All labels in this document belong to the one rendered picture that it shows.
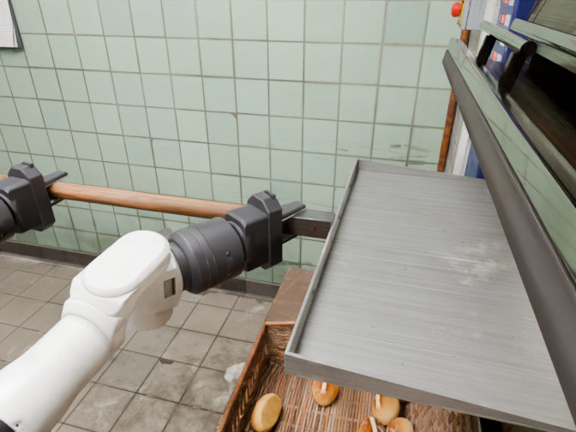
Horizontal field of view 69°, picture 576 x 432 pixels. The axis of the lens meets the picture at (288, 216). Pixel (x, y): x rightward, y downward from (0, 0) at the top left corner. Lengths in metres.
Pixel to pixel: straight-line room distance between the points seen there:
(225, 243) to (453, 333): 0.29
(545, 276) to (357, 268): 0.40
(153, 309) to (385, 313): 0.28
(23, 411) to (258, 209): 0.35
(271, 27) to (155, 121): 0.72
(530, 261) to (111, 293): 0.38
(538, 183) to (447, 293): 0.34
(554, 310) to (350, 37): 1.65
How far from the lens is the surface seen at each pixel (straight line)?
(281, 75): 1.86
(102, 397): 2.09
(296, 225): 0.64
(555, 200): 0.22
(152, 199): 0.74
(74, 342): 0.48
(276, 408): 1.12
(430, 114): 1.83
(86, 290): 0.49
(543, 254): 0.22
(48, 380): 0.46
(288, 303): 1.46
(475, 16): 1.43
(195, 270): 0.54
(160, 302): 0.55
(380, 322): 0.51
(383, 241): 0.65
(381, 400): 1.12
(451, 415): 0.95
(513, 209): 0.26
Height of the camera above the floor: 1.52
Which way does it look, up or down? 28 degrees down
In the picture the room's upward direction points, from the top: straight up
